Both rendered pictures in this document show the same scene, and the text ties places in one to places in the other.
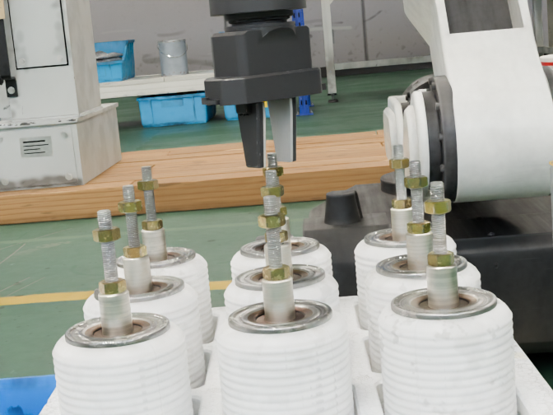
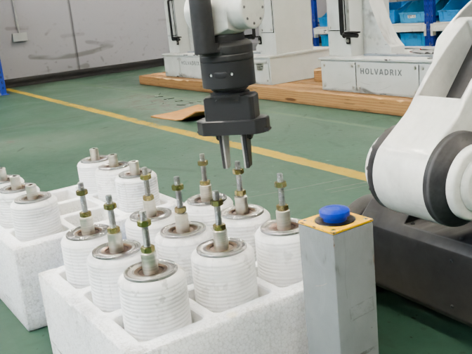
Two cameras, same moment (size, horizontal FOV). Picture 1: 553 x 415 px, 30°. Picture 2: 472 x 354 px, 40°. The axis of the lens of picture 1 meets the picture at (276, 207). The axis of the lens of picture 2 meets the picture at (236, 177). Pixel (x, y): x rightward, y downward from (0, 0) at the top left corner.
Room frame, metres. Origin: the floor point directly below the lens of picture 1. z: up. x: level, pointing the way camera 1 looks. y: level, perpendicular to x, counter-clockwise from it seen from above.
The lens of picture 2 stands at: (0.36, -0.90, 0.60)
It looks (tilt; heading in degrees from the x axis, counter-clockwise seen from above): 15 degrees down; 57
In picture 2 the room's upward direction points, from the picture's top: 6 degrees counter-clockwise
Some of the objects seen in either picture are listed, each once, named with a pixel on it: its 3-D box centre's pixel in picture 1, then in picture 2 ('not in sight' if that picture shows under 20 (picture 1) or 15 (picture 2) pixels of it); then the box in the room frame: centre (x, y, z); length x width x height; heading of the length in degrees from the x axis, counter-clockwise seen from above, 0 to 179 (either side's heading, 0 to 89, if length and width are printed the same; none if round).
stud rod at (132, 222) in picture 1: (132, 230); (147, 187); (0.84, 0.12, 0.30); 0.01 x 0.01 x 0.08
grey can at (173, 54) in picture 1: (174, 58); not in sight; (5.63, 0.48, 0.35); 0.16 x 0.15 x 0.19; 87
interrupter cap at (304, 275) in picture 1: (280, 278); (182, 230); (0.84, 0.00, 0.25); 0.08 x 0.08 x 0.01
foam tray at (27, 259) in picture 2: not in sight; (78, 241); (0.85, 0.55, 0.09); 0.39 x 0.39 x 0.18; 89
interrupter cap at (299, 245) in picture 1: (280, 249); (241, 212); (0.96, 0.00, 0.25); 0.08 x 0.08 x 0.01
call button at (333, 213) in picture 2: not in sight; (334, 215); (0.91, -0.29, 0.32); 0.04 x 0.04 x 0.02
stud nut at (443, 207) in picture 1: (437, 206); (144, 223); (0.72, -0.11, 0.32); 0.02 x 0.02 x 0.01; 66
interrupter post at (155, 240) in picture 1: (154, 245); (206, 192); (0.96, 0.12, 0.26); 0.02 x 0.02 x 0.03
